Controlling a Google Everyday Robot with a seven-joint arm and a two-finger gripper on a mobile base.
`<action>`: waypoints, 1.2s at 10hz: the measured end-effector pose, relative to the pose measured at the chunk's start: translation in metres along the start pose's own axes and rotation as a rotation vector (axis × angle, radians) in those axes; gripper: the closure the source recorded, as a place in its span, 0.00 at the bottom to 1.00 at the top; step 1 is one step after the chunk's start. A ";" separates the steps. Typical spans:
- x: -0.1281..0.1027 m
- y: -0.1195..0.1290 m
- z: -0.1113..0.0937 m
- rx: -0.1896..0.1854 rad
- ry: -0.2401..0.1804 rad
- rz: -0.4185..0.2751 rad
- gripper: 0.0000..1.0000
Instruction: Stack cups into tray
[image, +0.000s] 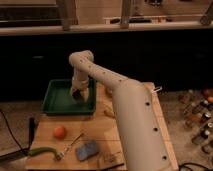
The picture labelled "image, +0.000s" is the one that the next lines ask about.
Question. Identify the green plastic tray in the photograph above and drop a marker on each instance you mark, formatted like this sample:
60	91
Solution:
59	101

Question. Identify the orange ball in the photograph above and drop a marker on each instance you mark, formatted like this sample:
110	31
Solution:
59	132

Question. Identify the wooden shelf frame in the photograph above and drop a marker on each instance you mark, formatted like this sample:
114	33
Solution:
27	17

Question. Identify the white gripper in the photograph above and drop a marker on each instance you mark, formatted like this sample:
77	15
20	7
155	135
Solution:
79	82

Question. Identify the wooden table board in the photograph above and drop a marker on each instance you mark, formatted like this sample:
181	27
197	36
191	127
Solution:
101	127

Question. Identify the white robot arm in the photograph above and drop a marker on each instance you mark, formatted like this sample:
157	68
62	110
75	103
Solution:
141	138

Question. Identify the spice bottles group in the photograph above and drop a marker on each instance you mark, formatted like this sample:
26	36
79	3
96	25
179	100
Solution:
194	112

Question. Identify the metal fork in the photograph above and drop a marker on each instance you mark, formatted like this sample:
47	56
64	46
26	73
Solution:
61	154

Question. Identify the blue sponge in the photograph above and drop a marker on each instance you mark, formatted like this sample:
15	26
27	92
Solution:
87	150

